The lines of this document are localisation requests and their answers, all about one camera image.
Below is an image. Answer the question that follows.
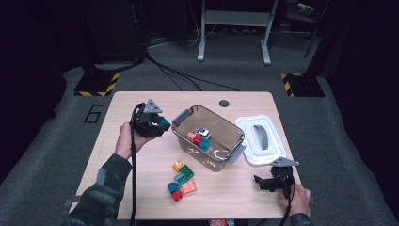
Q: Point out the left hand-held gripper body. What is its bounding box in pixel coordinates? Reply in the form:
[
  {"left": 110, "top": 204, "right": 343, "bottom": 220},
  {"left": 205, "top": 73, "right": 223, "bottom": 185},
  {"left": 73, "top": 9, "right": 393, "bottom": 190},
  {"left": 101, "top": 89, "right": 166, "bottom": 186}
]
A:
[{"left": 129, "top": 99, "right": 165, "bottom": 138}]

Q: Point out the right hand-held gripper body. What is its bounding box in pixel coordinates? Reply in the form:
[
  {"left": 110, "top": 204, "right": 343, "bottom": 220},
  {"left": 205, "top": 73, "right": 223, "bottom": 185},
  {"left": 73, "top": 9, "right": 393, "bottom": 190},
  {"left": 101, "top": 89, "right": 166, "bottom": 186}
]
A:
[{"left": 268, "top": 156, "right": 300, "bottom": 200}]

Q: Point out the white lid with grey handle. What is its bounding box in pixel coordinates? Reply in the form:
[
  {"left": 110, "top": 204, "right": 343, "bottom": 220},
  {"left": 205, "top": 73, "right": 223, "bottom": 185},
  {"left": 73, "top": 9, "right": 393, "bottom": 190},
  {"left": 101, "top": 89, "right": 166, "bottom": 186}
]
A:
[{"left": 234, "top": 114, "right": 288, "bottom": 167}]

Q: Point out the white toy car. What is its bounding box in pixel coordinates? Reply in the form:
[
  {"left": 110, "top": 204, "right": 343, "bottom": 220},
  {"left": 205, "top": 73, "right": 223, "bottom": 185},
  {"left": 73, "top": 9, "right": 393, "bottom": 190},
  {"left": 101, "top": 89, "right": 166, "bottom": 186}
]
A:
[{"left": 195, "top": 127, "right": 212, "bottom": 140}]

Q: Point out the green toy brick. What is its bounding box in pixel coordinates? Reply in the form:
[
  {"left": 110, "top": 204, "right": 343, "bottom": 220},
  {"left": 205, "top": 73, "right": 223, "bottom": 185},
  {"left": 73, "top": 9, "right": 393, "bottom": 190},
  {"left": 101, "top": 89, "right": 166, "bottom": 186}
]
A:
[{"left": 179, "top": 164, "right": 195, "bottom": 182}]

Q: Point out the grey-green toy brick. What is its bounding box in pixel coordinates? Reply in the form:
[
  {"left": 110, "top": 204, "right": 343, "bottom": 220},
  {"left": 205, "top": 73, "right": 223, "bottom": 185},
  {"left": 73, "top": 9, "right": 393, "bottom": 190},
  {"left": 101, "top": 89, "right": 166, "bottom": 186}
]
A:
[{"left": 174, "top": 172, "right": 188, "bottom": 186}]

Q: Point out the clear brown storage box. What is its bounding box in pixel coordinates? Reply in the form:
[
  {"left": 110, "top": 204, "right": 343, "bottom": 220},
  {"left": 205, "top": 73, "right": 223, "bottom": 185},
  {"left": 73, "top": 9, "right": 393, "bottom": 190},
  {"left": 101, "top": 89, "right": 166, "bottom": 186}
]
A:
[{"left": 170, "top": 105, "right": 247, "bottom": 173}]

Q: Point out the wide salmon pink toy brick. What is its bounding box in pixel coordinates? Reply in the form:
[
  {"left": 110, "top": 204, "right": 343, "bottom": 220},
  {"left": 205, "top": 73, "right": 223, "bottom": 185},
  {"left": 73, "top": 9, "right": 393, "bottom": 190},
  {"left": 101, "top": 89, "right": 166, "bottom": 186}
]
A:
[{"left": 181, "top": 181, "right": 198, "bottom": 195}]

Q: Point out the person's left hand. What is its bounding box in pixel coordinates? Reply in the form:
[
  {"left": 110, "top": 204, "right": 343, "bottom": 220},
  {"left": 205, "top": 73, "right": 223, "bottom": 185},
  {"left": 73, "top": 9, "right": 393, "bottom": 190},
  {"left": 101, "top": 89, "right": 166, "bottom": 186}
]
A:
[{"left": 114, "top": 121, "right": 155, "bottom": 161}]

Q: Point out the person's right hand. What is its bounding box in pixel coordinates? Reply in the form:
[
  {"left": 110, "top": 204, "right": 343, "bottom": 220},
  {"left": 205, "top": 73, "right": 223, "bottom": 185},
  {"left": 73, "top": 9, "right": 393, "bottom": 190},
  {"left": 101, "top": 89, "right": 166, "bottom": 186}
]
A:
[{"left": 278, "top": 182, "right": 312, "bottom": 218}]

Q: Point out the red patterned thing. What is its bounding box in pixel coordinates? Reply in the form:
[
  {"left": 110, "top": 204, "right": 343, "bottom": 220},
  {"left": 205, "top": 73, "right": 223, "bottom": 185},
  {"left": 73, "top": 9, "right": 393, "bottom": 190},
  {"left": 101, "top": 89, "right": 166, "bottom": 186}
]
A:
[{"left": 207, "top": 218, "right": 233, "bottom": 226}]

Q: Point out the black cabinet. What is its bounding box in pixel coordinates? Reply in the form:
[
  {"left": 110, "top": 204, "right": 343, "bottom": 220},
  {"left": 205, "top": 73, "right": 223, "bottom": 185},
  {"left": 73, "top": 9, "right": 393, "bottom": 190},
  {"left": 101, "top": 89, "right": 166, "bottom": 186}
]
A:
[{"left": 78, "top": 0, "right": 149, "bottom": 64}]

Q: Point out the grey device on stand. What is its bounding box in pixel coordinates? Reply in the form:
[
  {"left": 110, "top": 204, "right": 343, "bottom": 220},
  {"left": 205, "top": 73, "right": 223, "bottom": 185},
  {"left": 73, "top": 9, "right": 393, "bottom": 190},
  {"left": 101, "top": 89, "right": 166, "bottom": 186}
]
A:
[{"left": 295, "top": 2, "right": 314, "bottom": 16}]

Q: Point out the right hand-held gripper cable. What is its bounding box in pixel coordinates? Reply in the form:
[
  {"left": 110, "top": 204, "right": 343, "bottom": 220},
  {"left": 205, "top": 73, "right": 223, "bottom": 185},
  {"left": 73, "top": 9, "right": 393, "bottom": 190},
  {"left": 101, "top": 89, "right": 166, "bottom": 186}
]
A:
[{"left": 277, "top": 170, "right": 296, "bottom": 226}]

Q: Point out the hand-held gripper cable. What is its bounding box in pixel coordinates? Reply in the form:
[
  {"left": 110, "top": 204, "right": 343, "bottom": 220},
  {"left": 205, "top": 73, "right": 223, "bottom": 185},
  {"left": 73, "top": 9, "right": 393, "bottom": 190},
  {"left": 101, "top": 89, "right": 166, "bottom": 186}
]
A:
[
  {"left": 277, "top": 170, "right": 296, "bottom": 226},
  {"left": 129, "top": 103, "right": 146, "bottom": 226}
]

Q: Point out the black floor cable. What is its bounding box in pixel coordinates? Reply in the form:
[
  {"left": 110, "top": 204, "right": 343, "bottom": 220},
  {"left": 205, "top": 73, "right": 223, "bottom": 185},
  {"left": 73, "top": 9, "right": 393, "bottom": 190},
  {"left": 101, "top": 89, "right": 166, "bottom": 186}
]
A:
[
  {"left": 153, "top": 62, "right": 202, "bottom": 92},
  {"left": 144, "top": 54, "right": 241, "bottom": 92}
]

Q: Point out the black hazard-striped base plate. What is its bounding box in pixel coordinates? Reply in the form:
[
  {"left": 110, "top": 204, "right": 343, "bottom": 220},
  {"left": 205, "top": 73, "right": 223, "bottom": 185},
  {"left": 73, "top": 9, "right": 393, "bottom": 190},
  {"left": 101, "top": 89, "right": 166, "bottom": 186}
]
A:
[
  {"left": 73, "top": 72, "right": 121, "bottom": 97},
  {"left": 280, "top": 73, "right": 327, "bottom": 98}
]

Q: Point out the left hand-held gripper cable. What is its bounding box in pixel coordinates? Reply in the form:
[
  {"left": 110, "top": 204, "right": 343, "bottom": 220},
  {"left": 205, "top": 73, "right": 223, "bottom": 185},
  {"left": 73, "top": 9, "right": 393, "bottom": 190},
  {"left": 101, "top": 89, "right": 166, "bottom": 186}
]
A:
[{"left": 129, "top": 103, "right": 146, "bottom": 226}]

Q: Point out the white floor cable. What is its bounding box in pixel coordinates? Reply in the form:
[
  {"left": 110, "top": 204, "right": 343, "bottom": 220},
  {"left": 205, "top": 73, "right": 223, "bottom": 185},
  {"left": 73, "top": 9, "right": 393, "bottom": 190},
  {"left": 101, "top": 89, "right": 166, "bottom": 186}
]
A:
[{"left": 147, "top": 29, "right": 203, "bottom": 50}]

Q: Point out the white metal desk frame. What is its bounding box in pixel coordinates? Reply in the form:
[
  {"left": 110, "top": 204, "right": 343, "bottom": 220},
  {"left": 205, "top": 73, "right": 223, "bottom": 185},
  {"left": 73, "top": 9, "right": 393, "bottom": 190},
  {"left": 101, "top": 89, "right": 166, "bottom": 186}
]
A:
[{"left": 197, "top": 0, "right": 279, "bottom": 66}]

